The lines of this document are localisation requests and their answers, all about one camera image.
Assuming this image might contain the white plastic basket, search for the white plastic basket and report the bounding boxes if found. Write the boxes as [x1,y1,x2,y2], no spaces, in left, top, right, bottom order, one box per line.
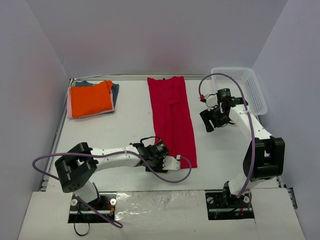
[210,67,268,116]

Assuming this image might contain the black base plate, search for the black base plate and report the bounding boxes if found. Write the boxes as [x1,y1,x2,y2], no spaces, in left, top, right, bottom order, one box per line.
[205,190,255,221]
[67,192,117,224]

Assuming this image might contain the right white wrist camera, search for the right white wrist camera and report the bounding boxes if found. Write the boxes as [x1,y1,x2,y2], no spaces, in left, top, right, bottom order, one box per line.
[200,93,217,108]

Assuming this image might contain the blue-grey folded t-shirt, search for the blue-grey folded t-shirt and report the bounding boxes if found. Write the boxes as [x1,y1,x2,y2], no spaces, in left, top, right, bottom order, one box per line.
[74,80,120,106]

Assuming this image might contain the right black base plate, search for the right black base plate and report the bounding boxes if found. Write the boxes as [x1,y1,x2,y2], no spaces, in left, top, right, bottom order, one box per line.
[205,190,255,221]

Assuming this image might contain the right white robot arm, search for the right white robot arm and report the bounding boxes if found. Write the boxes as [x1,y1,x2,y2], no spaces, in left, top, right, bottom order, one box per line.
[199,88,285,207]

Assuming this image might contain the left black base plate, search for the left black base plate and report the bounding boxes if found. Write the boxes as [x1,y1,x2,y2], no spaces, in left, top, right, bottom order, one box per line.
[67,192,117,224]

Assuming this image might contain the white foam front board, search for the white foam front board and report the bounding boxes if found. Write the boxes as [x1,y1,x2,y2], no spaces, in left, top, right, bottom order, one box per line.
[19,188,304,240]

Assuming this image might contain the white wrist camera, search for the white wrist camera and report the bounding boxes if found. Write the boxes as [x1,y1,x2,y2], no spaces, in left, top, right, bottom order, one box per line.
[200,93,217,108]
[162,155,181,171]

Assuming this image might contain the orange folded t-shirt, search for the orange folded t-shirt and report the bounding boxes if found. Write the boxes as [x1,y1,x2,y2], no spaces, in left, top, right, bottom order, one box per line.
[70,80,113,119]

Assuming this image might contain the black thin cable loop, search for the black thin cable loop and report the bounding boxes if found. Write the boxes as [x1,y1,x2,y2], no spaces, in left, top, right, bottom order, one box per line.
[73,217,91,237]

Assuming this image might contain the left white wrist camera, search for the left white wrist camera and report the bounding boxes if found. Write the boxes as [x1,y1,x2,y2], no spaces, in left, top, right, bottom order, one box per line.
[162,155,181,171]

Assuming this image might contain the red t-shirt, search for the red t-shirt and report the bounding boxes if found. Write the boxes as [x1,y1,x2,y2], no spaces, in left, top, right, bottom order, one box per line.
[147,76,198,168]

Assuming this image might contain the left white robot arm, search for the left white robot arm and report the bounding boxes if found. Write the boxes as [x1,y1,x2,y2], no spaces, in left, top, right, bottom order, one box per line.
[55,139,180,209]

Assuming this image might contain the pink folded t-shirt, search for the pink folded t-shirt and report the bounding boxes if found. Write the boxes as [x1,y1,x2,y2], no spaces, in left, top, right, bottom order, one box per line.
[66,87,115,119]

